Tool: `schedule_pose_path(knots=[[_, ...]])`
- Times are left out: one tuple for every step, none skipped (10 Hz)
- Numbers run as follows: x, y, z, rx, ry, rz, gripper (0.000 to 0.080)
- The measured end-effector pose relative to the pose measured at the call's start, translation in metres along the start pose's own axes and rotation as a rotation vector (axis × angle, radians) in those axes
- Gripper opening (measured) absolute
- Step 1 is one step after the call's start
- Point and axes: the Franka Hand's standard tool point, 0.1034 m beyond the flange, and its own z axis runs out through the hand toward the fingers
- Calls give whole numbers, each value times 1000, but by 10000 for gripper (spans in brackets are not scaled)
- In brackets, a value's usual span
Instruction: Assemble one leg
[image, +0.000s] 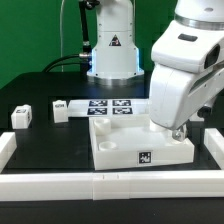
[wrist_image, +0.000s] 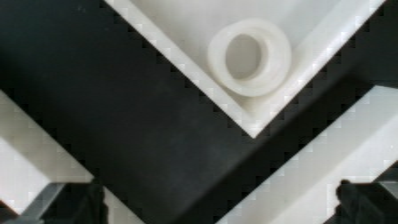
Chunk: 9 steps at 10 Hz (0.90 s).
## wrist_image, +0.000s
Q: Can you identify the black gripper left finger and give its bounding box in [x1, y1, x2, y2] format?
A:
[0, 182, 109, 224]

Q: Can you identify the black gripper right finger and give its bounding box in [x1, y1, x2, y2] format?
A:
[324, 166, 398, 224]

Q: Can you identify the white square tabletop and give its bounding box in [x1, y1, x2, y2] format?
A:
[105, 0, 386, 136]

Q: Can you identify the white U-shaped obstacle fence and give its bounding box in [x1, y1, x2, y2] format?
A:
[0, 86, 398, 224]

